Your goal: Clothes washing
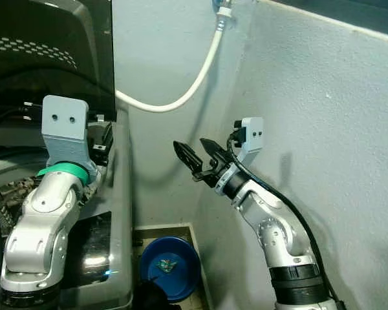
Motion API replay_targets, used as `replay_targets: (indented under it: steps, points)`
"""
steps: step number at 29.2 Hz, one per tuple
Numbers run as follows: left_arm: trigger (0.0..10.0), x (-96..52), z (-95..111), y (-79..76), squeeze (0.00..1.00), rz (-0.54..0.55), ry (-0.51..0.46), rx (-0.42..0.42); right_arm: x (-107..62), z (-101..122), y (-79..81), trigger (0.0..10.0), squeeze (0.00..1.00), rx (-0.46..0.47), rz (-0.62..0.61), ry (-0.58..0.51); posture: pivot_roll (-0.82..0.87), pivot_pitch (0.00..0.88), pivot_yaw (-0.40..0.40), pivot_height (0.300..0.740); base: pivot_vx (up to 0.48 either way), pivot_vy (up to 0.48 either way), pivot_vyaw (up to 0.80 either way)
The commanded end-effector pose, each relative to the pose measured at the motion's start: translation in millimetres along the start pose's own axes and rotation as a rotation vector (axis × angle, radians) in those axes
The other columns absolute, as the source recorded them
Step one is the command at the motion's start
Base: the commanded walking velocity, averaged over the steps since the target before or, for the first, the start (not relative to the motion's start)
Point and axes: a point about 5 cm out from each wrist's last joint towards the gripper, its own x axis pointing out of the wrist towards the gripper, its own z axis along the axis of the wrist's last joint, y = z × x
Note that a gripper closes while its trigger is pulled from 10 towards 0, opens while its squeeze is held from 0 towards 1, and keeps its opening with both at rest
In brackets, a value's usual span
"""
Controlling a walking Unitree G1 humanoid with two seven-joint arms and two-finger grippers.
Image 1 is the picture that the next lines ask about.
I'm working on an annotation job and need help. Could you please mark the blue white hose connector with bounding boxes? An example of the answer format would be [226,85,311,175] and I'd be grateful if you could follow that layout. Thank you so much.
[212,0,235,30]

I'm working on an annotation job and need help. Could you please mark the white water hose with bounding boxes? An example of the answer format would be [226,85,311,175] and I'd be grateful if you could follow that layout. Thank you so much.
[115,13,228,114]

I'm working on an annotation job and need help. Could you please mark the camouflage patterned clothes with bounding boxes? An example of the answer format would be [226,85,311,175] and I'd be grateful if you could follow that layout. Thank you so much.
[0,176,43,227]

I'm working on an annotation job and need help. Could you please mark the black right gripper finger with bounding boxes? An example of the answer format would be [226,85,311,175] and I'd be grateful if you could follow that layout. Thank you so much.
[173,141,201,176]
[200,138,228,170]

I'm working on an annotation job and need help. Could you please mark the black robot leg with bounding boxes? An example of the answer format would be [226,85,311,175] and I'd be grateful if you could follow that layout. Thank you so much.
[133,281,177,310]

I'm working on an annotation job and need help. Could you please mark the dark teal panel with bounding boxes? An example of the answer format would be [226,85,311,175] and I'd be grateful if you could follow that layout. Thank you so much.
[265,0,388,37]

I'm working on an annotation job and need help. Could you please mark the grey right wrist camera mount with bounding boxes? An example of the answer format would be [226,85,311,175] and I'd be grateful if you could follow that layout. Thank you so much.
[233,117,264,170]

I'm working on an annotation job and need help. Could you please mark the dark washing machine lid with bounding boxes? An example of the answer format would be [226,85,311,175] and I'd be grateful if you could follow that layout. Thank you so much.
[0,0,116,120]

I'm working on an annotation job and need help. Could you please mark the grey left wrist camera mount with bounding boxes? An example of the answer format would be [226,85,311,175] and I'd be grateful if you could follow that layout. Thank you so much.
[41,95,99,178]

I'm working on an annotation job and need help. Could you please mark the small colourful wrapper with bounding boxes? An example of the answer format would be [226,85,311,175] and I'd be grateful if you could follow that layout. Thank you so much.
[156,258,177,273]

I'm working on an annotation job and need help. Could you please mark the grey washing machine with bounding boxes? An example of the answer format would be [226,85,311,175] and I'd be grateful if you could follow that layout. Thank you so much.
[0,107,135,310]

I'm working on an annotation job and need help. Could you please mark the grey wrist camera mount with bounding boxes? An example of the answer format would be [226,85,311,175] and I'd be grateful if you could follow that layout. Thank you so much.
[233,117,264,170]
[41,95,99,178]

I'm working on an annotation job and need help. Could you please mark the blue plastic basin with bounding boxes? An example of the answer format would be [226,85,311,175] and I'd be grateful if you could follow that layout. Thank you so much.
[139,236,201,302]

